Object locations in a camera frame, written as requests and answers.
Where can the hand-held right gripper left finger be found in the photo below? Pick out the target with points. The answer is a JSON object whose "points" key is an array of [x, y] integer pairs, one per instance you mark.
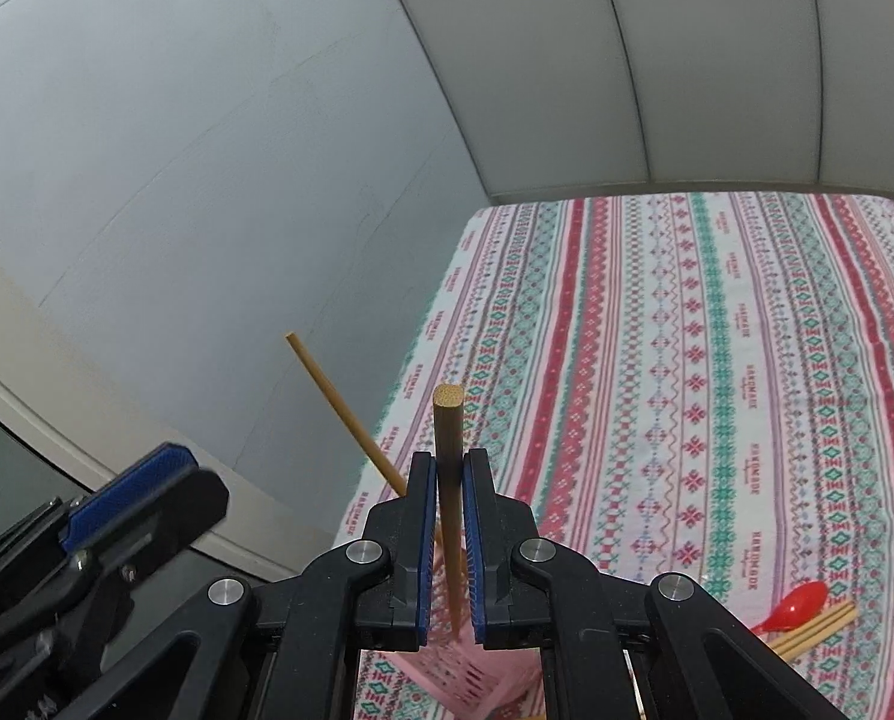
{"points": [[424, 540]]}

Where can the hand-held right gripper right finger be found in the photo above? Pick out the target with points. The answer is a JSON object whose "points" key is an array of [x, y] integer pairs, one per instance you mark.
{"points": [[475, 540]]}

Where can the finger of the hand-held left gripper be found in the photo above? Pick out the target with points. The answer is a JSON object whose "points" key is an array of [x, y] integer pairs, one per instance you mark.
{"points": [[128, 491], [184, 510]]}

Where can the pink plastic utensil holder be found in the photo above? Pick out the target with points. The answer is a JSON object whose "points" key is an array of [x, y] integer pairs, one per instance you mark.
{"points": [[484, 679]]}

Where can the red plastic spoon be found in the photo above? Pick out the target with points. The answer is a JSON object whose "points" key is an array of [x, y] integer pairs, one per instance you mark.
{"points": [[799, 600]]}

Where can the striped patterned tablecloth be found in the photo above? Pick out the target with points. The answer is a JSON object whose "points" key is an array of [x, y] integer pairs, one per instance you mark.
{"points": [[679, 390]]}

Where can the grey kitchen cabinet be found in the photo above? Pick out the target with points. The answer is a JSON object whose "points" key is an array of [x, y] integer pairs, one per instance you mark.
{"points": [[642, 52]]}

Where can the beige door frame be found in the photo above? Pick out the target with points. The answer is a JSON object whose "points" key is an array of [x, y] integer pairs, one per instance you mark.
{"points": [[12, 330]]}

